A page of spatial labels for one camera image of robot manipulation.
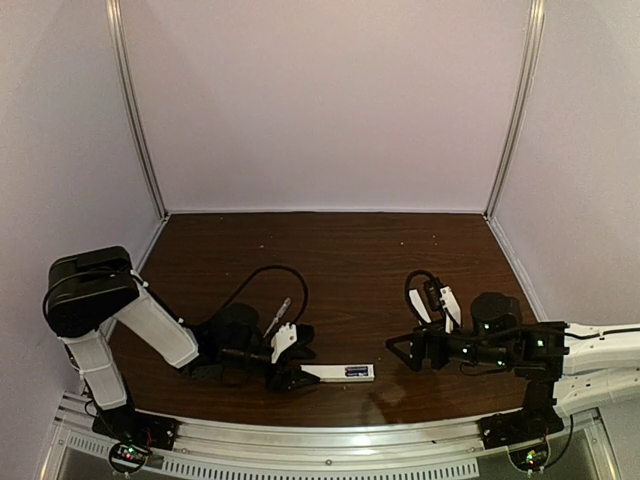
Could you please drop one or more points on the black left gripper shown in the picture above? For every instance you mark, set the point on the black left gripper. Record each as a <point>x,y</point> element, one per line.
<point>282,370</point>

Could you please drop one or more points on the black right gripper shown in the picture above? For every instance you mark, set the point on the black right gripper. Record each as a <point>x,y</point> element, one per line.
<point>435,347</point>

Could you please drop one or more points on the aluminium frame post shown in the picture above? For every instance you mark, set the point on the aluminium frame post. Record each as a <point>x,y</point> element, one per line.
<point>530,57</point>
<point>131,105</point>

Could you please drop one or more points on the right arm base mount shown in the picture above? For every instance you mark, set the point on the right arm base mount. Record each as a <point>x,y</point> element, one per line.
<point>525,432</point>

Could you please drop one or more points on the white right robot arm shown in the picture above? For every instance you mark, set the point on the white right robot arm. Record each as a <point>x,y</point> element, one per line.
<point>591,351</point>

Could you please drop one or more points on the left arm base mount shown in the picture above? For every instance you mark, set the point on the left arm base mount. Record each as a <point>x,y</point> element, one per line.
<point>137,434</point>

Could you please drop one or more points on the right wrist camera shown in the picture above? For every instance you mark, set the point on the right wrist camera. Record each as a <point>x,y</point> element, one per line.
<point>441,299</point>

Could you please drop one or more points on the left aluminium frame post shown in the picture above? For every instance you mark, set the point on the left aluminium frame post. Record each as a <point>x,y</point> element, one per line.
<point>131,105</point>

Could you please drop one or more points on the clear tester screwdriver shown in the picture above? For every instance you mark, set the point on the clear tester screwdriver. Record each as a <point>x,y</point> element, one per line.
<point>277,317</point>

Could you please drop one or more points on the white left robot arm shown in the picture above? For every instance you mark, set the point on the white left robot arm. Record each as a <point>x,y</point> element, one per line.
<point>88,290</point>

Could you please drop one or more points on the white battery cover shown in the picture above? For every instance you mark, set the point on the white battery cover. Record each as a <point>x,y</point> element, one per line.
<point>418,307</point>

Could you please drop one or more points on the right aluminium frame post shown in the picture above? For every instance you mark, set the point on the right aluminium frame post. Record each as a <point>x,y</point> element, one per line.
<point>530,57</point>

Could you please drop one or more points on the white remote control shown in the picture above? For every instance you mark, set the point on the white remote control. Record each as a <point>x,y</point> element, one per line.
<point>336,373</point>

